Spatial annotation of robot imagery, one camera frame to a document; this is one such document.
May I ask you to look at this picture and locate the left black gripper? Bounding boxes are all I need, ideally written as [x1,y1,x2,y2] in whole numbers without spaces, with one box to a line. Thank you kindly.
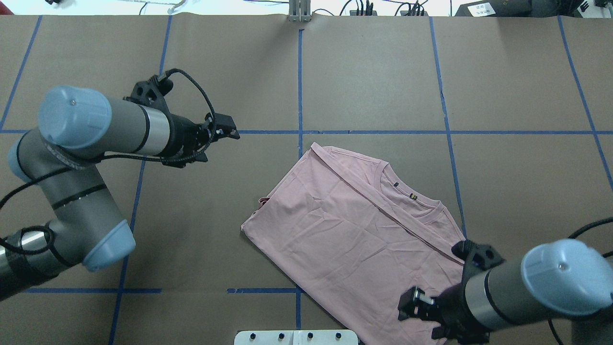
[160,112,240,168]

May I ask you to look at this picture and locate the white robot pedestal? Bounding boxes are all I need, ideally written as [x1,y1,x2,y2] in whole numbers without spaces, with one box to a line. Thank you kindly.
[233,329,361,345]

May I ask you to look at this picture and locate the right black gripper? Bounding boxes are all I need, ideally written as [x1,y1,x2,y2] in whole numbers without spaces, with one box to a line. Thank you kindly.
[397,284,484,345]

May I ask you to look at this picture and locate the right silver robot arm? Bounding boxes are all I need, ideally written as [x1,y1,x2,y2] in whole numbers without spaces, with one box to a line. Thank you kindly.
[397,239,613,345]

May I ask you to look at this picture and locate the black box device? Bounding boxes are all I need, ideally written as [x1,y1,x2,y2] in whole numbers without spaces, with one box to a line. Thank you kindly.
[453,0,563,18]

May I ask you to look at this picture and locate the right black braided cable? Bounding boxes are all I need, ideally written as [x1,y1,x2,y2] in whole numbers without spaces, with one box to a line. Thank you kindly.
[546,218,613,345]

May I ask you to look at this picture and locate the pink Snoopy t-shirt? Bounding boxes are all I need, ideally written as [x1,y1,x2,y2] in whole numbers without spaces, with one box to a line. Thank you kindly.
[241,143,465,345]

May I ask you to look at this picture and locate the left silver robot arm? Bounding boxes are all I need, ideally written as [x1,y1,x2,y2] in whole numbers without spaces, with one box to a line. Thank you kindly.
[1,81,239,300]

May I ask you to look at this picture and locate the aluminium frame post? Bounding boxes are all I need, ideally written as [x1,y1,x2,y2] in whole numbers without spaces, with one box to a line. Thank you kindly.
[287,0,312,23]

